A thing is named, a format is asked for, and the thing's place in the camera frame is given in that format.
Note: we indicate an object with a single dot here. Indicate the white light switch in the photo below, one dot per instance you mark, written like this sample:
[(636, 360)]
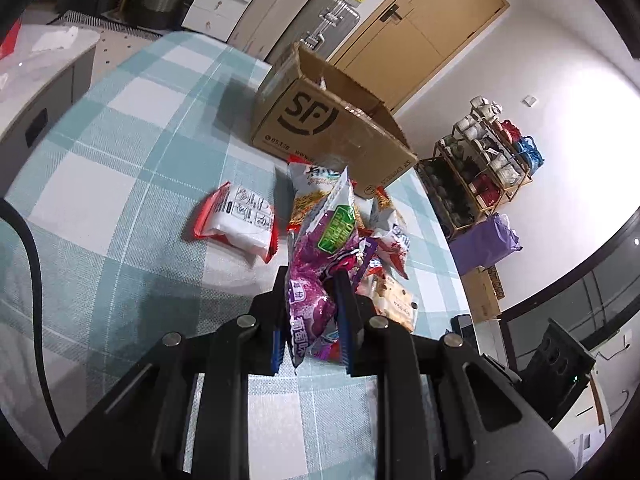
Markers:
[(530, 100)]

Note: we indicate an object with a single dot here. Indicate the orange noodle snack packet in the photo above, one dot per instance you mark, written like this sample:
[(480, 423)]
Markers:
[(310, 187)]

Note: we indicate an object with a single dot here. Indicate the brown cardboard box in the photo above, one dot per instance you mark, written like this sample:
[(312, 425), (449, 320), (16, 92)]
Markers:
[(310, 125)]

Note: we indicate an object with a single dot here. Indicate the red and white snack packet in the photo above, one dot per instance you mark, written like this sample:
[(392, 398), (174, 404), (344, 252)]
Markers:
[(240, 220)]

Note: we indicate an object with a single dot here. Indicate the small brown carton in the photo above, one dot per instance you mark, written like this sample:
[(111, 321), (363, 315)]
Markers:
[(480, 295)]

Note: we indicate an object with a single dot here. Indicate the black phone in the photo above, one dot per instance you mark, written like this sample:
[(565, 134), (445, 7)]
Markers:
[(462, 325)]

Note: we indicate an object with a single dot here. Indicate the shoe rack with shoes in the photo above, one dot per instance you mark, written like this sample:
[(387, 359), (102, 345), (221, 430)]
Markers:
[(495, 160)]

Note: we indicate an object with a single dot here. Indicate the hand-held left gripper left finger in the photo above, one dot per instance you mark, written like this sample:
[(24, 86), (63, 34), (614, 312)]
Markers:
[(276, 351)]

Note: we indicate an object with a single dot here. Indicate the red white small packet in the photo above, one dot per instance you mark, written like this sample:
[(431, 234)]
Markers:
[(392, 242)]

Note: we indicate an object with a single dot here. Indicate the red plastic bag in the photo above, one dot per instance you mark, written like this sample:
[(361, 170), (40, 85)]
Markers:
[(10, 42)]

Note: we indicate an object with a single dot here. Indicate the dark storage rack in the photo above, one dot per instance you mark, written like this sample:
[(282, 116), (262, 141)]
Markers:
[(450, 200)]

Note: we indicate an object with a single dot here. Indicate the silver suitcase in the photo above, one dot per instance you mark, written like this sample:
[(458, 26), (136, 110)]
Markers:
[(325, 20)]

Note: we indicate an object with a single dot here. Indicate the purple bag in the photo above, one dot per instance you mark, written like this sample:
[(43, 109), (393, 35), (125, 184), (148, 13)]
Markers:
[(480, 245)]

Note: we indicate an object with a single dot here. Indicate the beige suitcase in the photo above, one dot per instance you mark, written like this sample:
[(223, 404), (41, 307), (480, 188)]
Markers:
[(275, 10)]

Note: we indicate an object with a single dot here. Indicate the beige biscuit packet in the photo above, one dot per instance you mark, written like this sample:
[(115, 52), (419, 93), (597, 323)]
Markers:
[(395, 305)]

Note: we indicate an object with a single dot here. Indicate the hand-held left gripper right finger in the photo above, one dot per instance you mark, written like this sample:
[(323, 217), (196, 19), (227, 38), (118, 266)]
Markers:
[(345, 321)]

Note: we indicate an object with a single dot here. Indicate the purple snack packet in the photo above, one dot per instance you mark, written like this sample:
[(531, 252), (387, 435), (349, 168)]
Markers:
[(310, 260)]

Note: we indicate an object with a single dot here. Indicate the wooden door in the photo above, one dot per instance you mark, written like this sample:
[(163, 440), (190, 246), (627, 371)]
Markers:
[(440, 25)]

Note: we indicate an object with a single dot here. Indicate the checked tablecloth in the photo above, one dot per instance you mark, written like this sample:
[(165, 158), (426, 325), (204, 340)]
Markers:
[(125, 185)]

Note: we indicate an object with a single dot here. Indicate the white drawer cabinet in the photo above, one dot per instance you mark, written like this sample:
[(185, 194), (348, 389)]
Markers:
[(220, 5)]

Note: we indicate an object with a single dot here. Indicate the patterned rug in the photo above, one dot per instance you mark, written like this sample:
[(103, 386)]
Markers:
[(110, 50)]

